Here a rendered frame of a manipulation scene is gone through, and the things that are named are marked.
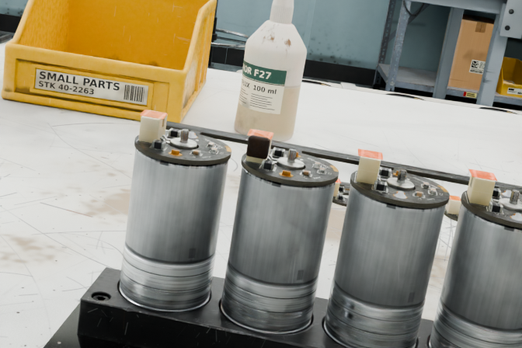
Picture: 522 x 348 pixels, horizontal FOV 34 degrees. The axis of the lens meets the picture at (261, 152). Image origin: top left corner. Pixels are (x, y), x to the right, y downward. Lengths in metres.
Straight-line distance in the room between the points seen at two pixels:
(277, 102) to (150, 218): 0.25
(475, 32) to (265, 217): 4.10
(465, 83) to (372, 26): 0.63
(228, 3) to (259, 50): 4.14
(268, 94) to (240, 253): 0.25
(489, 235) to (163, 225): 0.08
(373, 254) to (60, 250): 0.13
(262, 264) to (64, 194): 0.16
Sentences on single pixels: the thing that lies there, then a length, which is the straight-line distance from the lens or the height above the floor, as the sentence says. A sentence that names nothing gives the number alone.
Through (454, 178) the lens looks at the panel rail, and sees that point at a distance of 0.24.
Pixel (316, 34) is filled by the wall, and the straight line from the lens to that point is 4.63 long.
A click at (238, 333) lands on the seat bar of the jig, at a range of 0.22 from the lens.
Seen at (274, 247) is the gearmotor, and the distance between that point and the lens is 0.21.
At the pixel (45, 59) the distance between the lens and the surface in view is 0.48.
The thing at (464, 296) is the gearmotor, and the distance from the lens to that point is 0.22.
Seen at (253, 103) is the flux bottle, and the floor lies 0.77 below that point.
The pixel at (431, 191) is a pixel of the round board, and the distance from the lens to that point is 0.22.
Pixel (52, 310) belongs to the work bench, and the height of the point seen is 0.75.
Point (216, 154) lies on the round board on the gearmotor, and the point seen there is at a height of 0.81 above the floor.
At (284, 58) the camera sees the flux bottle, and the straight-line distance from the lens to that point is 0.46.
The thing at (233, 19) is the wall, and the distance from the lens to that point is 4.61.
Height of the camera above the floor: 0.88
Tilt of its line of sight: 16 degrees down
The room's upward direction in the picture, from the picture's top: 9 degrees clockwise
